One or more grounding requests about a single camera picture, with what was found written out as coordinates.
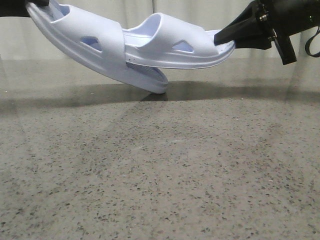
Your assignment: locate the black cable loop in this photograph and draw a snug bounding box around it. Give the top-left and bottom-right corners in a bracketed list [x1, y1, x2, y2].
[304, 25, 320, 57]

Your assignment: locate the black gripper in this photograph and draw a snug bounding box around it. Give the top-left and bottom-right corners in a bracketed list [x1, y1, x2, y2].
[214, 0, 320, 65]

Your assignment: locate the light blue slipper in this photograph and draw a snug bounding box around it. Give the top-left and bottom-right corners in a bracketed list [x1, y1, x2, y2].
[25, 0, 168, 94]
[123, 12, 235, 69]

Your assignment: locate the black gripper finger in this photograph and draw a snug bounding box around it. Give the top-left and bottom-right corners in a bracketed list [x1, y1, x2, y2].
[0, 0, 30, 18]
[27, 0, 50, 7]

